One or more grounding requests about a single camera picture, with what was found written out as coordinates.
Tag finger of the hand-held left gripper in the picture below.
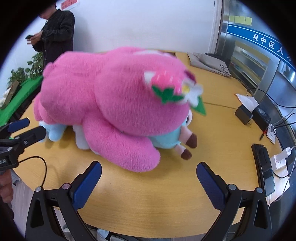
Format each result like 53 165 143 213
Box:
9 126 48 156
0 118 30 140

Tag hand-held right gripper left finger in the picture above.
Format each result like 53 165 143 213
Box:
25 161 109 241

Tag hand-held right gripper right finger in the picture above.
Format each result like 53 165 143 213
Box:
196 162 271 241

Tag pink plush toy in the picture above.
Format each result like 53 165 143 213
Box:
33 46 207 172

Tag person's left hand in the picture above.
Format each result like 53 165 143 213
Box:
0 171 12 202

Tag green cloth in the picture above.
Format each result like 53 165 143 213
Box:
0 75 44 127

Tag black smartphone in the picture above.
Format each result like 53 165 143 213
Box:
251 144 276 197

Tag green leafy plant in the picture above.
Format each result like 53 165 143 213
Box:
9 51 45 85

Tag plush doll with blue dress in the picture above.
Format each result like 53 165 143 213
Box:
148 109 198 161

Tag white charger plug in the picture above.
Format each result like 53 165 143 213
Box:
270 146 296 172

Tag black power bank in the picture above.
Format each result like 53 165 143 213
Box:
235 104 253 126

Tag white power strip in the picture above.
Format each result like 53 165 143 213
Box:
265 123 278 144

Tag black rectangular box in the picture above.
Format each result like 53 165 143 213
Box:
252 106 272 131

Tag white paper sheet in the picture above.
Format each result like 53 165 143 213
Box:
235 93 259 110

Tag grey fabric cushion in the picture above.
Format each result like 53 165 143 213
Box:
187 52 232 78

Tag metal glass cabinet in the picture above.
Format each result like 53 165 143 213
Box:
217 0 296 109

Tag yellow sticky notes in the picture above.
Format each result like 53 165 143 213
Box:
229 15 252 25

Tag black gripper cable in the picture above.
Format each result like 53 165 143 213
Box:
18 156 48 188

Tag black power cable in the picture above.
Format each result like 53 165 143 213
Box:
246 88 296 109

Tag red wall notice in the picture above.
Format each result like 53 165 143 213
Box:
59 0 80 10

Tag blue wall sign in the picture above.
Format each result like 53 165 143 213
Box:
227 22 296 72

